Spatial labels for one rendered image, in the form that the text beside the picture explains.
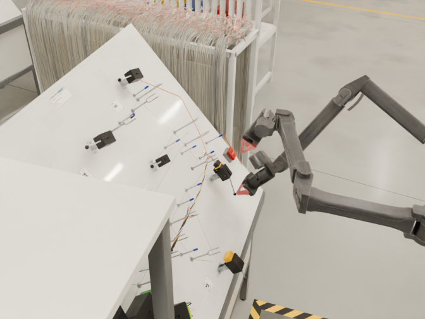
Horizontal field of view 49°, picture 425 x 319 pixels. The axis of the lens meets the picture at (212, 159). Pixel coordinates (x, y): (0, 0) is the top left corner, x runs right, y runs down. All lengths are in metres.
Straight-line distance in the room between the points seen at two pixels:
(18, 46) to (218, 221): 3.23
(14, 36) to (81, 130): 3.14
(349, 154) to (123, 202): 3.56
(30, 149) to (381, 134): 3.65
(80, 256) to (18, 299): 0.11
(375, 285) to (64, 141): 2.27
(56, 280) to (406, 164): 3.83
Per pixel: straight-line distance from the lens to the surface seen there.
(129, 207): 0.82
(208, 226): 1.94
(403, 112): 1.86
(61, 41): 2.98
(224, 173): 2.00
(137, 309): 1.41
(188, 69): 2.53
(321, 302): 3.06
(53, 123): 1.61
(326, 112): 1.88
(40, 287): 0.73
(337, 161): 4.16
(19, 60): 4.81
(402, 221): 1.45
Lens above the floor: 2.40
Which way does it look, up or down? 37 degrees down
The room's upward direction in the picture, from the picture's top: 1 degrees clockwise
